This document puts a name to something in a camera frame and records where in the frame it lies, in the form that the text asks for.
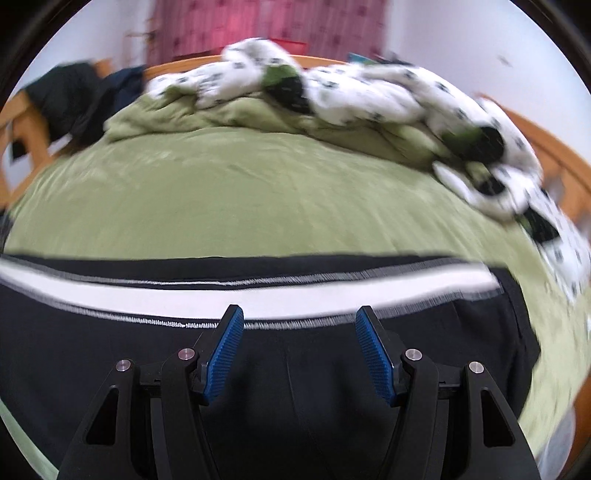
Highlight black sweatpants with white stripe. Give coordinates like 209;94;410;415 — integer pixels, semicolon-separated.
1;255;541;479

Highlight green plush bed blanket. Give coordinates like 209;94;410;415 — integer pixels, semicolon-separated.
1;97;590;479

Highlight white floral quilt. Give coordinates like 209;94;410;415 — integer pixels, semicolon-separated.
146;38;590;299

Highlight navy blue garment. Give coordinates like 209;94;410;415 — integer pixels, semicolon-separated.
106;65;145;115

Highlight red patterned curtains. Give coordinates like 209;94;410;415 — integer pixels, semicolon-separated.
147;0;388;66

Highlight red chair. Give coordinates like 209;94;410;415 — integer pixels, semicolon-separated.
271;38;308;56

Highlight wooden bed frame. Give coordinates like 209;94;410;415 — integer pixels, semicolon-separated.
0;54;591;462

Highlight black jacket on bed rail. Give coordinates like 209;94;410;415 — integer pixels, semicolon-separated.
24;62;113;146

